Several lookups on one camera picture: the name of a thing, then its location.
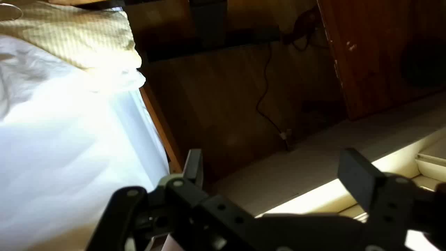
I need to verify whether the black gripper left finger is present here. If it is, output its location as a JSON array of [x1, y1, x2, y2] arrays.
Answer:
[[88, 147, 262, 251]]

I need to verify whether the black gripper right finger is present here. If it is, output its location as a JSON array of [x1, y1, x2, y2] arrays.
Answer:
[[337, 146, 446, 251]]

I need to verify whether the white sheeted mattress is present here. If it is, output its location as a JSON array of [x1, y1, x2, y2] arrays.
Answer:
[[0, 33, 172, 251]]

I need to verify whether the dark wooden nightstand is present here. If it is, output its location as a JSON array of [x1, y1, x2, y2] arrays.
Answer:
[[316, 0, 446, 121]]

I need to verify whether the cream patterned blanket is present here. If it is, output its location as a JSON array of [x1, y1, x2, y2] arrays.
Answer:
[[0, 0, 144, 72]]

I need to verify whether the white window frame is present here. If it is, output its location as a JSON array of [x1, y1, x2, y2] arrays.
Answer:
[[257, 124, 446, 251]]

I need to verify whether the wooden bunk bed frame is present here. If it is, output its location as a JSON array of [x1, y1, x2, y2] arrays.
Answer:
[[138, 82, 185, 174]]

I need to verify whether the thin black floor cord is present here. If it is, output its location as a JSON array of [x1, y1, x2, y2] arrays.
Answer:
[[254, 8, 322, 151]]

